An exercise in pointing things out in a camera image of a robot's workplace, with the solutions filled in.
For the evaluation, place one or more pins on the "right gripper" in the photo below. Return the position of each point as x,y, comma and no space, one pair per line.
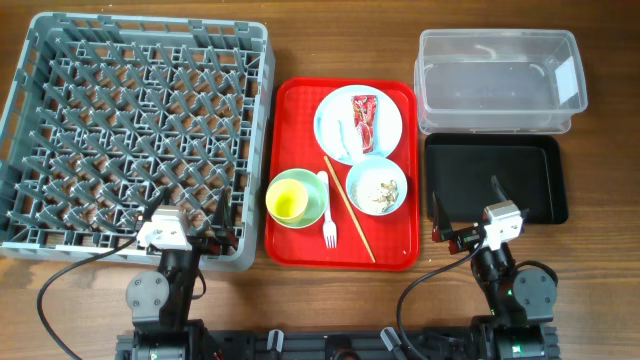
442,230

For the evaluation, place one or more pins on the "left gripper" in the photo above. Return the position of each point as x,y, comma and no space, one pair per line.
221,228

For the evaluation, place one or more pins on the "rice food scraps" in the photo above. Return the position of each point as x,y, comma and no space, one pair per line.
375,195

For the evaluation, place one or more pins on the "yellow plastic cup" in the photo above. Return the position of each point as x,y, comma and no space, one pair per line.
286,200

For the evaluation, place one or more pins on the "light blue bowl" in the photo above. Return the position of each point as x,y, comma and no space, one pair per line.
379,167

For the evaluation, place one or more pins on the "light green bowl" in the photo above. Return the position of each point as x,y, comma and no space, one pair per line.
317,196

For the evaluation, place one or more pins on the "white plastic fork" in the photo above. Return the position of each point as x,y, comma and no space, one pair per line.
329,227

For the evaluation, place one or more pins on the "white tissue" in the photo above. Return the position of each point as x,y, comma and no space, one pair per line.
351,139

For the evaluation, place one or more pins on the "wooden chopstick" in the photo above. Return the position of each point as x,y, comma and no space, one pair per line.
349,208

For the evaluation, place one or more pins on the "light blue plate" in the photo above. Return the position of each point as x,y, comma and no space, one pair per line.
337,105

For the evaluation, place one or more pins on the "red snack wrapper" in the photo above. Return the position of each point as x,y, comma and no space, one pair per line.
364,110

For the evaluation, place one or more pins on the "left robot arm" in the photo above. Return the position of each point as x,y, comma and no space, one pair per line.
160,300

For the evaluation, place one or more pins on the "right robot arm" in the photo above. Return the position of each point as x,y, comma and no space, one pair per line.
521,296

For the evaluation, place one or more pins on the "black waste tray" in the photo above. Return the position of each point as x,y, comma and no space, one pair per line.
459,169

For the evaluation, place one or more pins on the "grey dishwasher rack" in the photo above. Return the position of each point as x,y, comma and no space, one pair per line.
109,114

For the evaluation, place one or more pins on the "red plastic tray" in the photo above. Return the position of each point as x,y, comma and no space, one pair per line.
388,243

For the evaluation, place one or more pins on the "clear plastic bin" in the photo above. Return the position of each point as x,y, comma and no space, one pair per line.
498,81

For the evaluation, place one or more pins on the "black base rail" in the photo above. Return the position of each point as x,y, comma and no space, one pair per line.
325,345

